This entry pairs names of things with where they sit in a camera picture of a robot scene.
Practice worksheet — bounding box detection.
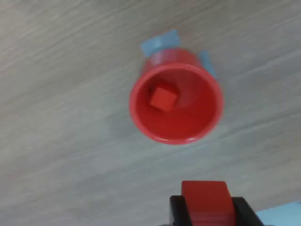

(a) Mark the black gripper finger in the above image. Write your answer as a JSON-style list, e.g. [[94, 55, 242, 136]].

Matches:
[[169, 195, 194, 226], [227, 197, 265, 226]]

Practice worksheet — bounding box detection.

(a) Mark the red cube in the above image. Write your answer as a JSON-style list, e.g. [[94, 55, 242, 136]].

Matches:
[[148, 82, 178, 111], [181, 180, 233, 226]]

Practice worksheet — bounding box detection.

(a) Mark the red plastic cup bin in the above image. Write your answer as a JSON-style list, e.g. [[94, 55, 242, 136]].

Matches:
[[128, 47, 224, 145]]

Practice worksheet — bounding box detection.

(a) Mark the grey tape piece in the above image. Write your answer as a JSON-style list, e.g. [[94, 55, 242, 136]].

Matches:
[[140, 29, 182, 57]]

